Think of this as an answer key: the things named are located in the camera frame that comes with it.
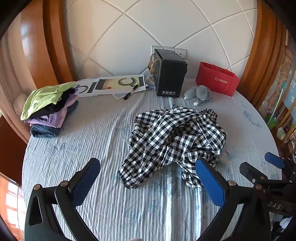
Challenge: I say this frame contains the folded blue jeans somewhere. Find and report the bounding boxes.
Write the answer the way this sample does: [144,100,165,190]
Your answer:
[30,102,79,138]

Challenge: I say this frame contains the black cardboard box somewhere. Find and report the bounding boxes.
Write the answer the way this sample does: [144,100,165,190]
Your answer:
[147,49,188,97]

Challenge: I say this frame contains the grey notebook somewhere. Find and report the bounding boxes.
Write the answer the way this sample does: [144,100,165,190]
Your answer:
[112,91,134,101]

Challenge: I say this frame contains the lime green folded garment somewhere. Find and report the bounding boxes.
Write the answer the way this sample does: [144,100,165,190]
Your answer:
[20,82,77,121]

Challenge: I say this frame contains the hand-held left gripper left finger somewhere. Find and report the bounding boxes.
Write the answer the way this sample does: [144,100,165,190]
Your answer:
[24,158,101,241]

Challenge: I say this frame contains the white padded headboard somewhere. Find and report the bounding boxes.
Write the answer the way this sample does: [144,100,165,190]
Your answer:
[62,0,259,81]

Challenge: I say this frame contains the black folded garment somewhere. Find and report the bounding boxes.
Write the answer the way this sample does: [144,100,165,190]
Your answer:
[30,89,75,120]

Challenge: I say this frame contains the printed paper poster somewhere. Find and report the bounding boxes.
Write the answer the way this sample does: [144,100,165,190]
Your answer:
[75,74,147,98]

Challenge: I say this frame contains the grey plush toy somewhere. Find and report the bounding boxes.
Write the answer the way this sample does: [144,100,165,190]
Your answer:
[184,85,214,106]

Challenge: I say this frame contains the red paper gift bag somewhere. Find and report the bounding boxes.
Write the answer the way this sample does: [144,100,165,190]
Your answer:
[196,62,240,97]

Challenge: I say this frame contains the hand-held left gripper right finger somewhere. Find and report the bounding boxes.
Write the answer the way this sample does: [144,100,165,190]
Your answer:
[195,159,271,241]

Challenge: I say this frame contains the black marker pen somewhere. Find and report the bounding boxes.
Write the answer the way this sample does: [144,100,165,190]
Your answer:
[123,84,139,100]

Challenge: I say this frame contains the beige patterned curtain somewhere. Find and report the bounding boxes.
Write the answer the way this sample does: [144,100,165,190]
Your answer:
[257,45,296,112]

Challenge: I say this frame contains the purple folded garment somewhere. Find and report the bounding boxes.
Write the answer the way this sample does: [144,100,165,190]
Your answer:
[24,94,79,128]

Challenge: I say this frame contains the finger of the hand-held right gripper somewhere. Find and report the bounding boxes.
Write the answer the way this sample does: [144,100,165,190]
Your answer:
[239,162,269,188]
[264,152,288,171]

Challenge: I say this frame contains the wooden display cabinet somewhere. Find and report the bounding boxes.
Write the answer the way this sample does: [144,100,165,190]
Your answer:
[277,32,296,151]

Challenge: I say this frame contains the black white checked garment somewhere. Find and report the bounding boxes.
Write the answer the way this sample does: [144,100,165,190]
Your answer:
[118,107,227,189]

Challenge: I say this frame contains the wooden headboard frame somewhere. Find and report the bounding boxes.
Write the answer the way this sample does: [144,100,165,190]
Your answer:
[5,0,290,144]

